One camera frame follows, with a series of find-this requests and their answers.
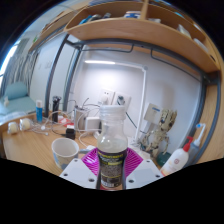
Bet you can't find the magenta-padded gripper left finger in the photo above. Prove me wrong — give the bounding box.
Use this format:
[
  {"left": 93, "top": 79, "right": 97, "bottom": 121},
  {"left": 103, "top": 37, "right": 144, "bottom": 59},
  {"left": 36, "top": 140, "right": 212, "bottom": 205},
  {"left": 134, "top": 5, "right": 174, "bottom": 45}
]
[{"left": 59, "top": 148, "right": 101, "bottom": 190}]

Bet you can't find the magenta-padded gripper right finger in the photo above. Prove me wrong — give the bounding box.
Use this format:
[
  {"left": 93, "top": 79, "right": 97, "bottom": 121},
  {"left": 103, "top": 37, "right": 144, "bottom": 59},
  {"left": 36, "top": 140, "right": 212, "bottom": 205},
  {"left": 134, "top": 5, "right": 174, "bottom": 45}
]
[{"left": 124, "top": 148, "right": 164, "bottom": 190}]

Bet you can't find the clear bottle with dark label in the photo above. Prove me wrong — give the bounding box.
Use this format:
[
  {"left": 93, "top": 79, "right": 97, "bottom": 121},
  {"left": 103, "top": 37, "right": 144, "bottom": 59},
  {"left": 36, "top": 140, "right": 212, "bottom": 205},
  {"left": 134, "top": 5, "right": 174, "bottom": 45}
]
[{"left": 96, "top": 104, "right": 129, "bottom": 191}]

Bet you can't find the white mug with blue pattern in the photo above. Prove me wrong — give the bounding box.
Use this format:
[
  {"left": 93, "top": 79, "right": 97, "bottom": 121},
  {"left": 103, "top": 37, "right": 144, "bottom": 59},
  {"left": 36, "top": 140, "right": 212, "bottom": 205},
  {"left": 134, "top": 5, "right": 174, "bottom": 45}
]
[{"left": 50, "top": 137, "right": 81, "bottom": 170}]

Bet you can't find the white pump bottle red top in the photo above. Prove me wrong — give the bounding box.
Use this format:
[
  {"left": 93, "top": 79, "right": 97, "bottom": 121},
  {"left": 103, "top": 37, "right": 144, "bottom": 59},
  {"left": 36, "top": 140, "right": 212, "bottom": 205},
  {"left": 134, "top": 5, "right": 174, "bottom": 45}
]
[{"left": 159, "top": 135, "right": 194, "bottom": 177}]

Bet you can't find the white charger block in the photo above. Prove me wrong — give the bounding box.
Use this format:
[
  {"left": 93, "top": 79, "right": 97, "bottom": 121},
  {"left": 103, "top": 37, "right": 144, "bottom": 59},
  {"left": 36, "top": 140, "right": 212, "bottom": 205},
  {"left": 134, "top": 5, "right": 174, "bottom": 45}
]
[{"left": 83, "top": 116, "right": 101, "bottom": 133}]

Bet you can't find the clear blue spray bottle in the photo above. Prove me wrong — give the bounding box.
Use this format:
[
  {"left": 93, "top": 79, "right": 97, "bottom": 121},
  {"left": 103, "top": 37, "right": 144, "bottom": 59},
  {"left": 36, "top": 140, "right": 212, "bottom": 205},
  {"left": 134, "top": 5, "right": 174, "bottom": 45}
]
[{"left": 186, "top": 123, "right": 207, "bottom": 168}]

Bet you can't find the blue tube with white cap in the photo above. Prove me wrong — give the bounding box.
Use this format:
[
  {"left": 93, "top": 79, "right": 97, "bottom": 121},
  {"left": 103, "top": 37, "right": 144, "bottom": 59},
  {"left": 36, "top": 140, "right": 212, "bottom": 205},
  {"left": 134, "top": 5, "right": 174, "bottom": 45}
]
[{"left": 35, "top": 99, "right": 44, "bottom": 124}]

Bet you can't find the wooden wardrobe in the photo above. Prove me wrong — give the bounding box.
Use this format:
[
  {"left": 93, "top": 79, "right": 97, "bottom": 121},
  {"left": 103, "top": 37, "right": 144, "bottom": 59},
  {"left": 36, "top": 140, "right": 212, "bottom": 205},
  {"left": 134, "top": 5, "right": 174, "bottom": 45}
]
[{"left": 196, "top": 76, "right": 224, "bottom": 164}]

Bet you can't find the teal pillow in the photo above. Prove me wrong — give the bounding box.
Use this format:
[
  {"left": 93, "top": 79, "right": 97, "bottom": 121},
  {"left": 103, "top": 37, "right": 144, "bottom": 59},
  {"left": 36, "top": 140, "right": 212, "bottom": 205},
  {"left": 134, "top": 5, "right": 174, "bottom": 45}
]
[{"left": 3, "top": 82, "right": 29, "bottom": 101}]

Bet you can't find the white desk lamp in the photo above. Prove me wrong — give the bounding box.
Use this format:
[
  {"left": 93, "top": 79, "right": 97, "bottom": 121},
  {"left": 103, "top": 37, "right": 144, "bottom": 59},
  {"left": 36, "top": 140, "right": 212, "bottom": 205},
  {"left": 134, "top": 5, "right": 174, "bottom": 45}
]
[{"left": 83, "top": 59, "right": 149, "bottom": 144}]

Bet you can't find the wooden shelf unit with items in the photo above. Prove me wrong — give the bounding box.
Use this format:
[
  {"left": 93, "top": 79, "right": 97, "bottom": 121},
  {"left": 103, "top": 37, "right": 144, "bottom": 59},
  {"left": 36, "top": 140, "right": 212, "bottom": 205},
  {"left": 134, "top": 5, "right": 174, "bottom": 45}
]
[{"left": 64, "top": 0, "right": 221, "bottom": 74}]

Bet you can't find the white wall box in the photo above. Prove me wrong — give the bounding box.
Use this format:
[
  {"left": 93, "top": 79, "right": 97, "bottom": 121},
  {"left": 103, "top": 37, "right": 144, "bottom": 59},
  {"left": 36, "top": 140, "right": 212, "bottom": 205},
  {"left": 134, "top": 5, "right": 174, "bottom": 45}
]
[{"left": 143, "top": 103, "right": 163, "bottom": 124}]

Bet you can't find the white wall socket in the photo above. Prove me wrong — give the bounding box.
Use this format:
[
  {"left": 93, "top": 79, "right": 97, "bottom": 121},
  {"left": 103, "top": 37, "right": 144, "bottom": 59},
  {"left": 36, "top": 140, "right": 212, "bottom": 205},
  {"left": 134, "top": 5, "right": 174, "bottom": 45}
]
[
  {"left": 113, "top": 92, "right": 132, "bottom": 112},
  {"left": 98, "top": 88, "right": 115, "bottom": 105}
]

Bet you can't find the grey metal bed frame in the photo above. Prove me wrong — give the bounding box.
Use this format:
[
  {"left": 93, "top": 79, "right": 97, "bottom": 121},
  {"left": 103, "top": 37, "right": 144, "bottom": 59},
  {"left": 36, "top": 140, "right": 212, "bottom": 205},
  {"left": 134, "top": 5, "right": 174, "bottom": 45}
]
[{"left": 44, "top": 33, "right": 223, "bottom": 161}]

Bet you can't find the wooden loft bed rail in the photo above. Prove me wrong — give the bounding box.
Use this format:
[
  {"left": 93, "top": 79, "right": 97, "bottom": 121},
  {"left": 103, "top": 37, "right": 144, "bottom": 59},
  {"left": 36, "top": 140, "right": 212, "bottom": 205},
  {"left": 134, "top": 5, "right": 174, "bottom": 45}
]
[{"left": 28, "top": 8, "right": 76, "bottom": 53}]

